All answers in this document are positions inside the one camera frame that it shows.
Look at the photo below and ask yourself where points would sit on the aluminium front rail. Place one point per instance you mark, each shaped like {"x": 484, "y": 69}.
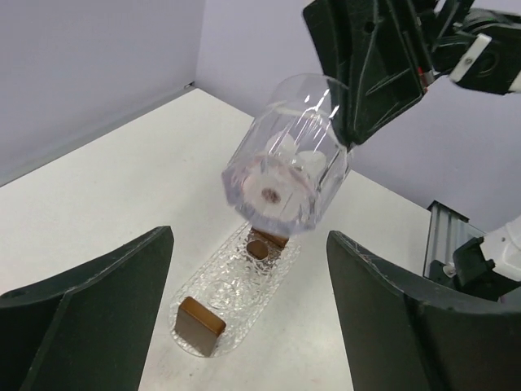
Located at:
{"x": 448, "y": 230}

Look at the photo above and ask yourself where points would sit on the clear tray brown handles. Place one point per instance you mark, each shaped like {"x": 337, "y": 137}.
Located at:
{"x": 236, "y": 283}

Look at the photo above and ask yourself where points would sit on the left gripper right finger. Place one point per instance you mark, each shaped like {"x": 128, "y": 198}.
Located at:
{"x": 404, "y": 332}

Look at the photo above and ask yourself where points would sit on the clear plastic cup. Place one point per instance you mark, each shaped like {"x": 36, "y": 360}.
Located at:
{"x": 290, "y": 164}

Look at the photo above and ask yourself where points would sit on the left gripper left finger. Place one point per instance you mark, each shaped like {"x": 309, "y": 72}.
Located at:
{"x": 90, "y": 327}

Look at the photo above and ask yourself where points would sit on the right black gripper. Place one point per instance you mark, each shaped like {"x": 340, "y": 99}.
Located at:
{"x": 387, "y": 53}

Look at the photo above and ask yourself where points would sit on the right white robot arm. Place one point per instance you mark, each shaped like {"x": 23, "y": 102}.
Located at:
{"x": 487, "y": 266}

